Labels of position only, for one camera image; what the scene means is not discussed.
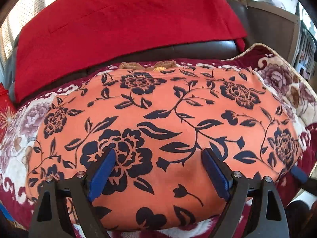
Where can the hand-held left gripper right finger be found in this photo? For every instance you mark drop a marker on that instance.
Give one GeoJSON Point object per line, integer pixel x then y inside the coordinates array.
{"type": "Point", "coordinates": [216, 176]}

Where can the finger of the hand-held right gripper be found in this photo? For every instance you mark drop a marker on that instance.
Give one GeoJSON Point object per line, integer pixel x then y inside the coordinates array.
{"type": "Point", "coordinates": [299, 174]}

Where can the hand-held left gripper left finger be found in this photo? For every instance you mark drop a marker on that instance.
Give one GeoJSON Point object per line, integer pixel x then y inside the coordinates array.
{"type": "Point", "coordinates": [101, 176]}

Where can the orange floral pillow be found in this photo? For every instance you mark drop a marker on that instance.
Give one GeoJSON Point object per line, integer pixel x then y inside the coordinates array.
{"type": "Point", "coordinates": [163, 119]}

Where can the floral plush blanket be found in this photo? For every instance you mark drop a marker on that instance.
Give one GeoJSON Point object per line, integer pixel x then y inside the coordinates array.
{"type": "Point", "coordinates": [284, 84]}

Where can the red gift box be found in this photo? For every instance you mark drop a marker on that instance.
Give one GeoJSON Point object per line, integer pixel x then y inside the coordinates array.
{"type": "Point", "coordinates": [6, 114]}

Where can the dark brown leather sofa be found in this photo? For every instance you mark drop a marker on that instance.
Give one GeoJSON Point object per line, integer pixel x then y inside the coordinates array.
{"type": "Point", "coordinates": [198, 48]}

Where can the wooden crib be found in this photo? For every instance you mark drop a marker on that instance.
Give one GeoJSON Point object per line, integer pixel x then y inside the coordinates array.
{"type": "Point", "coordinates": [275, 29]}

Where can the red quilted blanket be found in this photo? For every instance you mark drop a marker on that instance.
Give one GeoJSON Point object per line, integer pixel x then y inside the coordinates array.
{"type": "Point", "coordinates": [123, 22]}

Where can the white plastic bag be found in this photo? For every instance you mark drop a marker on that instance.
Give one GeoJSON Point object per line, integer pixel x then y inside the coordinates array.
{"type": "Point", "coordinates": [271, 3]}

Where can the dotted cream curtain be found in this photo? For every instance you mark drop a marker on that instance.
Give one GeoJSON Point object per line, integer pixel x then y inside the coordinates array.
{"type": "Point", "coordinates": [22, 19]}

